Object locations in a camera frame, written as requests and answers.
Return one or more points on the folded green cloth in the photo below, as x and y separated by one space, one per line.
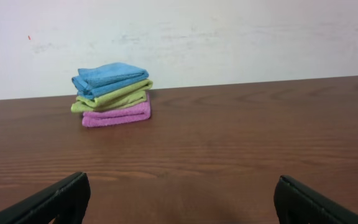
119 99

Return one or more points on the folded purple cloth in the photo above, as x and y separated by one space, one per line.
138 112

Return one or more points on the folded blue cloth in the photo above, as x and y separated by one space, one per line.
94 82

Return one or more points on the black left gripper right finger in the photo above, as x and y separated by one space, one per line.
296 203

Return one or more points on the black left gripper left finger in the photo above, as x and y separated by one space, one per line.
63 202

